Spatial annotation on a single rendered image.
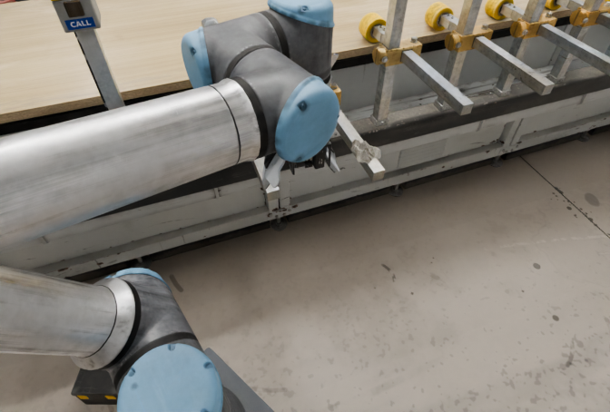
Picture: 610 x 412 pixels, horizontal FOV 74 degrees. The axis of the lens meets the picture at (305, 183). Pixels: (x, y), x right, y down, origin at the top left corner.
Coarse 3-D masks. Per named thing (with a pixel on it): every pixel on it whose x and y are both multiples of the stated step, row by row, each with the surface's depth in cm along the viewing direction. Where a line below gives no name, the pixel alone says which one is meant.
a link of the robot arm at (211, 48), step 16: (256, 16) 52; (272, 16) 52; (192, 32) 49; (208, 32) 49; (224, 32) 49; (240, 32) 49; (256, 32) 51; (272, 32) 51; (192, 48) 48; (208, 48) 48; (224, 48) 47; (240, 48) 46; (288, 48) 53; (192, 64) 49; (208, 64) 47; (224, 64) 46; (192, 80) 53; (208, 80) 48
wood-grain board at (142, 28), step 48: (48, 0) 157; (96, 0) 157; (144, 0) 157; (192, 0) 157; (240, 0) 157; (336, 0) 157; (384, 0) 157; (432, 0) 157; (528, 0) 157; (0, 48) 129; (48, 48) 129; (144, 48) 129; (336, 48) 129; (0, 96) 110; (48, 96) 110; (96, 96) 110
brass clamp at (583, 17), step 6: (600, 6) 135; (606, 6) 135; (576, 12) 134; (582, 12) 132; (588, 12) 132; (594, 12) 132; (600, 12) 133; (606, 12) 134; (570, 18) 136; (576, 18) 134; (582, 18) 133; (588, 18) 133; (594, 18) 134; (576, 24) 135; (582, 24) 135; (588, 24) 135; (594, 24) 136
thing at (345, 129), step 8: (344, 120) 109; (336, 128) 111; (344, 128) 106; (352, 128) 106; (344, 136) 106; (352, 136) 104; (376, 160) 98; (368, 168) 97; (376, 168) 96; (376, 176) 96
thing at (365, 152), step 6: (354, 144) 100; (360, 144) 100; (366, 144) 98; (354, 150) 99; (360, 150) 99; (366, 150) 98; (372, 150) 99; (378, 150) 98; (360, 156) 98; (366, 156) 97; (372, 156) 98; (378, 156) 98; (366, 162) 96
